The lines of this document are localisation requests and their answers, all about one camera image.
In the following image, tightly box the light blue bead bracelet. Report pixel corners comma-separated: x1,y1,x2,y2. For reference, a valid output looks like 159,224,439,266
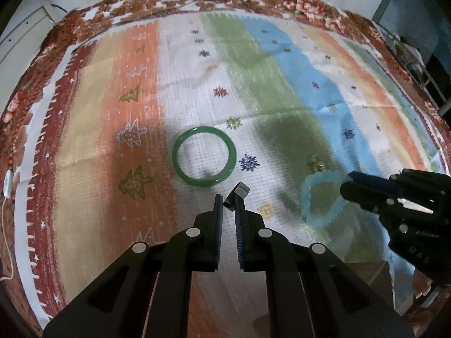
300,168,357,223

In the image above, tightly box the small gold ring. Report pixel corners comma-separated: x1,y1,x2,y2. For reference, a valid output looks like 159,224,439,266
307,154,326,173

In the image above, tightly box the green jade bangle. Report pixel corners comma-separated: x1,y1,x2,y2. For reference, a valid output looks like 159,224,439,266
171,126,237,188

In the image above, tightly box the colourful striped cloth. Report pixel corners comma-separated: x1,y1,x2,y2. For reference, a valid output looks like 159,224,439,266
3,12,450,330

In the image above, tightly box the red floral bedsheet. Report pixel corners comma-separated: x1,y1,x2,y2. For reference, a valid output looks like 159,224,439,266
1,0,450,337

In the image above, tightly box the white switch with cord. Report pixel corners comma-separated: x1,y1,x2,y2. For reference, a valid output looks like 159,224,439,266
0,169,14,282

